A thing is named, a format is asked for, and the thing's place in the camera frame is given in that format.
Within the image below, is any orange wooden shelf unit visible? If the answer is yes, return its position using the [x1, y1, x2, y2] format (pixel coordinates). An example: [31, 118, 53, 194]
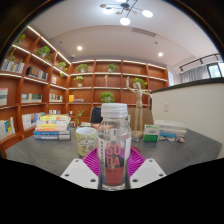
[0, 24, 170, 158]

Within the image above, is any black track light rail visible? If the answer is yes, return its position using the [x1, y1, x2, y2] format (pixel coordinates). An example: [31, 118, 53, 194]
[178, 53, 223, 73]

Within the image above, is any grey curtain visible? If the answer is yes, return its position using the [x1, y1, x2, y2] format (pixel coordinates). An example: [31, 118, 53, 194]
[181, 64, 210, 84]

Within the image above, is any white mug with yellow-green stripes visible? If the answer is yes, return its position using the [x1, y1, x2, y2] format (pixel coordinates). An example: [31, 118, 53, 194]
[75, 126, 98, 159]

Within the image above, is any ceiling air vent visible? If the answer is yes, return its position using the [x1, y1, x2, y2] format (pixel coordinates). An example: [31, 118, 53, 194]
[130, 27, 157, 38]

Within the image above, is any stack of dark books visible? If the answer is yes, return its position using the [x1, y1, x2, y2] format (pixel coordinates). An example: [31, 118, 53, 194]
[78, 121, 101, 130]

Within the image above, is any beige chair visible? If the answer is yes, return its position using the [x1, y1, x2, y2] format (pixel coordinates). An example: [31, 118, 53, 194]
[128, 107, 154, 129]

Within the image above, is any stack of colourful books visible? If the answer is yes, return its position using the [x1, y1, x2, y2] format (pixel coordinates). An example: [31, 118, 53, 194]
[32, 114, 72, 141]

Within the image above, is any stack of white packs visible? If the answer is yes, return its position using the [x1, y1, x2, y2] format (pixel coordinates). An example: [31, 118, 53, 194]
[153, 119, 188, 138]

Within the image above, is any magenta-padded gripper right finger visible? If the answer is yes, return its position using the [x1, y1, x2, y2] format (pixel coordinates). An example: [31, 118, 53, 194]
[128, 146, 167, 190]

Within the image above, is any window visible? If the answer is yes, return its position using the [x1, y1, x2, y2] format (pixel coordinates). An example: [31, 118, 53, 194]
[207, 62, 224, 79]

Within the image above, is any small green and white box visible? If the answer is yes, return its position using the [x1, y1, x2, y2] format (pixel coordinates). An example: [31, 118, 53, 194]
[143, 124, 161, 143]

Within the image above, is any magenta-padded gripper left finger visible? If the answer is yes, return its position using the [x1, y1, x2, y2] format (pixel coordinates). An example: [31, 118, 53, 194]
[60, 146, 101, 190]

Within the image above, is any branched ceiling lamp with globes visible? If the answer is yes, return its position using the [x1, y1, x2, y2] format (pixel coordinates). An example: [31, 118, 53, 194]
[99, 0, 154, 27]

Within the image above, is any clear bottle with pink label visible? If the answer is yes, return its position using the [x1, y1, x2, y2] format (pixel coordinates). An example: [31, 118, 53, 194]
[96, 102, 132, 191]

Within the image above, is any wooden artist mannequin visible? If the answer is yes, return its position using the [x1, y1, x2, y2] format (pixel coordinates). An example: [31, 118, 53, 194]
[125, 76, 153, 139]

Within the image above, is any dark chair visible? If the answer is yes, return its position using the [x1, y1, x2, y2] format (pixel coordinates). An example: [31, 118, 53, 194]
[89, 105, 104, 124]

